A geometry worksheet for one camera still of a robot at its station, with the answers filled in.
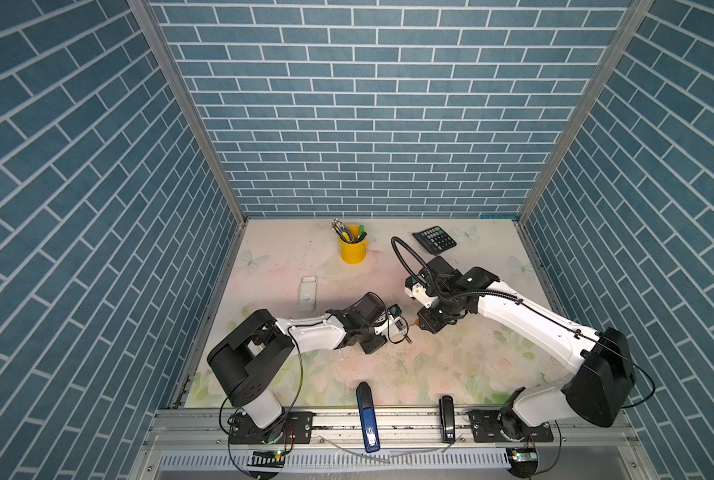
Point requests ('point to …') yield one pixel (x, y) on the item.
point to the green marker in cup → (361, 230)
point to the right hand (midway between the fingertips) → (420, 320)
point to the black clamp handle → (447, 419)
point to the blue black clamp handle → (370, 436)
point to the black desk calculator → (435, 239)
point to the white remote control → (308, 293)
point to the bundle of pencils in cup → (340, 228)
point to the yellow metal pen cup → (352, 253)
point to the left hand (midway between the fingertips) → (379, 334)
